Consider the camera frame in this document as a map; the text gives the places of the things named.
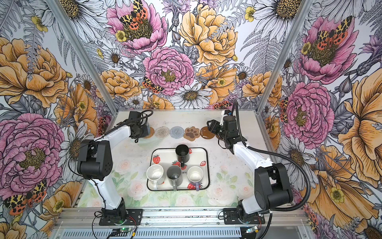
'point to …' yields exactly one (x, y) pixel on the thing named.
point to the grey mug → (174, 176)
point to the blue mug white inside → (146, 129)
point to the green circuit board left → (128, 229)
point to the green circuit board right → (251, 230)
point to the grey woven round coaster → (176, 132)
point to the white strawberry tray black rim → (166, 157)
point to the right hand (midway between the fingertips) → (210, 127)
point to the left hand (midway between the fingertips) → (144, 136)
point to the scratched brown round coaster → (206, 133)
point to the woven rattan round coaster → (151, 133)
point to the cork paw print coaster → (191, 133)
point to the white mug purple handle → (195, 174)
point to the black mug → (182, 154)
